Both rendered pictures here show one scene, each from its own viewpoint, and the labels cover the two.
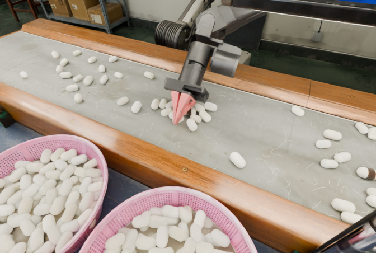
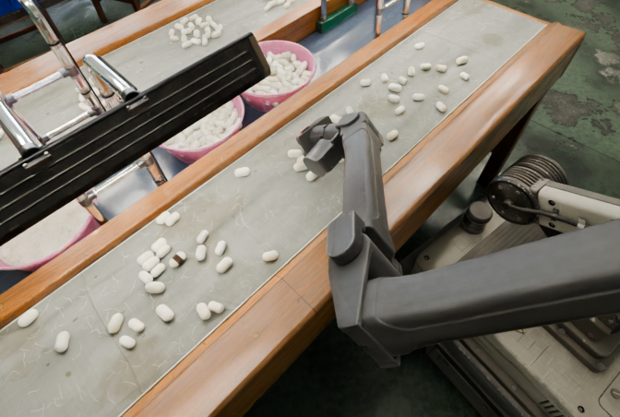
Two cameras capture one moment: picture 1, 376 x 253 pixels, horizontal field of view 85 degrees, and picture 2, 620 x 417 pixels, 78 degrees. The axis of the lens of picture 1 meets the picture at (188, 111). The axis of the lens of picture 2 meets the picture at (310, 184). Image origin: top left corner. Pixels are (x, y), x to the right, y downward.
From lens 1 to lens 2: 0.93 m
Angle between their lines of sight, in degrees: 67
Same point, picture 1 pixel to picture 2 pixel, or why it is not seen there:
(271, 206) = (196, 170)
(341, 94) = (267, 325)
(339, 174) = (192, 242)
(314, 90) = (288, 293)
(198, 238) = (208, 137)
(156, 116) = not seen: hidden behind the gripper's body
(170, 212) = (229, 127)
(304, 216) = (181, 184)
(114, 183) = not seen: hidden behind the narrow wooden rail
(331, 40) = not seen: outside the picture
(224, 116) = (297, 185)
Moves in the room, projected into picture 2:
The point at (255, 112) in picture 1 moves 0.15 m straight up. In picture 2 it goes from (291, 216) to (284, 176)
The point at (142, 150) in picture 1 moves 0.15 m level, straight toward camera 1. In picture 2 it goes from (277, 114) to (221, 116)
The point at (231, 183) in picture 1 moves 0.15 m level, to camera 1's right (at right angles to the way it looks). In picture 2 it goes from (223, 155) to (193, 203)
